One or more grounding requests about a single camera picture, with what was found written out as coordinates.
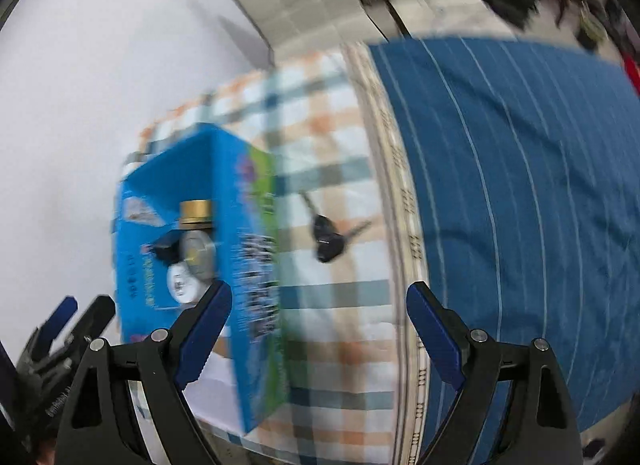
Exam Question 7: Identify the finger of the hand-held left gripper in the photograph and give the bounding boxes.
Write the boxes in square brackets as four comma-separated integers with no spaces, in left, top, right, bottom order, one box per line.
[20,296,79,362]
[64,294,117,347]

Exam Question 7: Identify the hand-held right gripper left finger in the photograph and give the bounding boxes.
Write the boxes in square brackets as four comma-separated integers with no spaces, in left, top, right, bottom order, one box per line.
[56,281,234,465]

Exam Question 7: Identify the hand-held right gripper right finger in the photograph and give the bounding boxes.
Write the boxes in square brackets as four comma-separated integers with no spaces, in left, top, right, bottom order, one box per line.
[405,281,584,465]

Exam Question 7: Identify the white round tin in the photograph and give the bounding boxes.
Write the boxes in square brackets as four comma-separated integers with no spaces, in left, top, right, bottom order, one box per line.
[165,260,206,307]

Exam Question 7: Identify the blue cardboard box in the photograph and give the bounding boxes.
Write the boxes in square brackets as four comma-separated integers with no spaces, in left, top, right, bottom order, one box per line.
[114,124,292,438]

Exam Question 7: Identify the silver metal tin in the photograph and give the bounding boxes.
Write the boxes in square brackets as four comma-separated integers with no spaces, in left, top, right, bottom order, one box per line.
[179,227,217,278]

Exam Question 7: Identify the grey charger block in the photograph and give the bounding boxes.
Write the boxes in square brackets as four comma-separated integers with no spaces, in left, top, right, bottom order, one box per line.
[151,232,184,266]

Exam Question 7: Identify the round metal lid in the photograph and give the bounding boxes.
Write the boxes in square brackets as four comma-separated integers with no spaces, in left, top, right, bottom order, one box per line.
[178,200,215,228]

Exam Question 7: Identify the black car keys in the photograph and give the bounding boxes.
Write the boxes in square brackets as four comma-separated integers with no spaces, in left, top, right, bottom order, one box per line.
[299,191,374,265]

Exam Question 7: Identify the plaid and blue striped tablecloth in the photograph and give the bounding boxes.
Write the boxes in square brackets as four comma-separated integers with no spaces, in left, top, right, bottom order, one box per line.
[134,36,640,465]

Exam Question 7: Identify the red cloth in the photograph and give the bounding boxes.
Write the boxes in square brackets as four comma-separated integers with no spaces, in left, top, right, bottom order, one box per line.
[621,51,640,93]

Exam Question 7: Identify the dark trash bin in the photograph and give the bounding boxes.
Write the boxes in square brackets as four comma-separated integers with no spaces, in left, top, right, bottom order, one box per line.
[575,2,610,52]

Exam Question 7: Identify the white quilted chair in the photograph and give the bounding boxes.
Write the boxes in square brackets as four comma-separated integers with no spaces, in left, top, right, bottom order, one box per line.
[214,0,397,66]

